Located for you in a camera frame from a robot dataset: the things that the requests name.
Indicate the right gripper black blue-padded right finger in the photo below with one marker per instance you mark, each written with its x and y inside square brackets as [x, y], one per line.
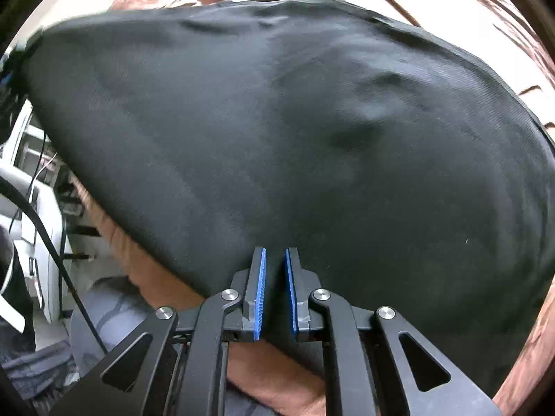
[376, 362]

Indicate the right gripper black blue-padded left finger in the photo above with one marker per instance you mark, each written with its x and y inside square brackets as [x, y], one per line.
[175, 363]

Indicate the black garment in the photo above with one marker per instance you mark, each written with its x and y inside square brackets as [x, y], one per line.
[403, 169]

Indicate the white furniture unit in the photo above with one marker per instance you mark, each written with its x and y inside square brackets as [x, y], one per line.
[30, 163]

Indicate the brown bed blanket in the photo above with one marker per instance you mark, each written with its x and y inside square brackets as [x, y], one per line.
[494, 30]

